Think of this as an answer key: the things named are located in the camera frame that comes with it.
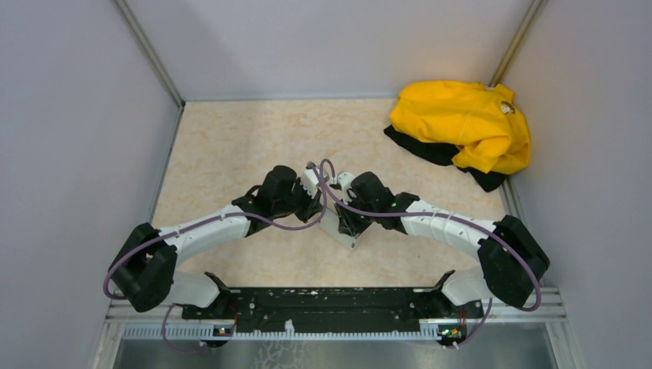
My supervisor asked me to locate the aluminium frame rail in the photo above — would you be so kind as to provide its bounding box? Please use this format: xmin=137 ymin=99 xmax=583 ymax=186
xmin=106 ymin=288 xmax=567 ymax=341

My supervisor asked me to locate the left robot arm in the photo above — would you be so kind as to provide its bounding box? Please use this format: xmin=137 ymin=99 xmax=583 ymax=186
xmin=102 ymin=163 xmax=330 ymax=318

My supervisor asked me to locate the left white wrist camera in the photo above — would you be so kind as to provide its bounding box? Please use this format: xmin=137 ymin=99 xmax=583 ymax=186
xmin=300 ymin=165 xmax=330 ymax=199

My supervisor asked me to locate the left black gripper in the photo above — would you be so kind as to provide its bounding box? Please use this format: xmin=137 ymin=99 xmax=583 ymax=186
xmin=274 ymin=176 xmax=324 ymax=223

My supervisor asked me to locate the black garment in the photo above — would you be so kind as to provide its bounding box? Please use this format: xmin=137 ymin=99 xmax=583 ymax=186
xmin=383 ymin=125 xmax=508 ymax=192

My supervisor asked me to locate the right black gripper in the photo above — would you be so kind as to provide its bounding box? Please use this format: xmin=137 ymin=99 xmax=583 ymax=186
xmin=334 ymin=191 xmax=378 ymax=237

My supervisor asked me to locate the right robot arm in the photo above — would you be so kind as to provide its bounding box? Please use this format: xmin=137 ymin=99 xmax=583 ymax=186
xmin=329 ymin=171 xmax=550 ymax=317

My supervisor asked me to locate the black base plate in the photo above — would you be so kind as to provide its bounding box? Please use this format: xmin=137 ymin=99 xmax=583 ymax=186
xmin=181 ymin=287 xmax=484 ymax=334

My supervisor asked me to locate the white cardboard box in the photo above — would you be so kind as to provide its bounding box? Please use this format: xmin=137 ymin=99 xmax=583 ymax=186
xmin=319 ymin=205 xmax=370 ymax=251

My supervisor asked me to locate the yellow garment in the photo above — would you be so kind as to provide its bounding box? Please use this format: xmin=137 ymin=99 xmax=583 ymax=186
xmin=389 ymin=80 xmax=532 ymax=175

